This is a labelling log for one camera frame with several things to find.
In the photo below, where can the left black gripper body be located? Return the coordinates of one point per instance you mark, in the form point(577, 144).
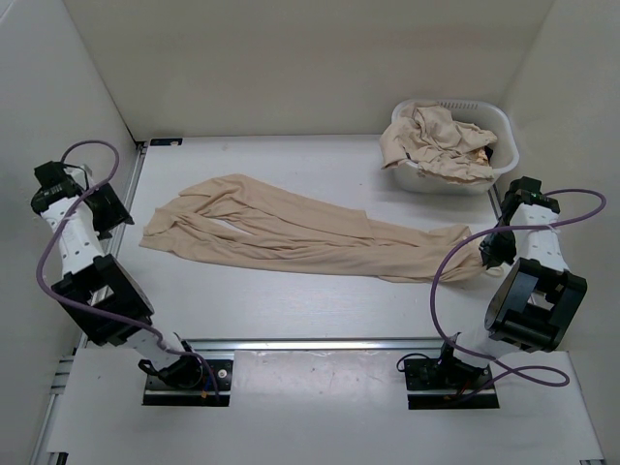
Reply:
point(108, 216)

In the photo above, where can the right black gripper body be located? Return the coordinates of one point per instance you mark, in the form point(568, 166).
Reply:
point(499, 246)

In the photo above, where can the beige trousers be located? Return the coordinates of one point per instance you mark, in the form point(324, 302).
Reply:
point(235, 220)

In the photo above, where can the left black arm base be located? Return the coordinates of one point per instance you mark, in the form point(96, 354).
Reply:
point(187, 383)

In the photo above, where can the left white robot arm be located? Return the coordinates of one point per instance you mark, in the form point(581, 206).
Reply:
point(78, 245)

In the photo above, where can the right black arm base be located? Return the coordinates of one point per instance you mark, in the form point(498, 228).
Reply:
point(446, 383)

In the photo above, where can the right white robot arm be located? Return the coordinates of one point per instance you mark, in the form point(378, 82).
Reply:
point(534, 306)

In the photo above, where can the white laundry basket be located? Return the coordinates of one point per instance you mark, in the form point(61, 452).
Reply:
point(503, 154)

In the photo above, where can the black corner label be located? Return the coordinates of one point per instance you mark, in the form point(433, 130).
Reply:
point(166, 142)

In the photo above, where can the beige clothes pile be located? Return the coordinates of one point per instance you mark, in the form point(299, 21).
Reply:
point(426, 134)

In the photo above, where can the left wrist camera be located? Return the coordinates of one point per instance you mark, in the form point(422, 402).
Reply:
point(82, 175)

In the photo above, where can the right aluminium rail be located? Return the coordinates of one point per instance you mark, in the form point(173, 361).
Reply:
point(495, 201)

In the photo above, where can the front aluminium rail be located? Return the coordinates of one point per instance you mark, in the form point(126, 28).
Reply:
point(317, 344)

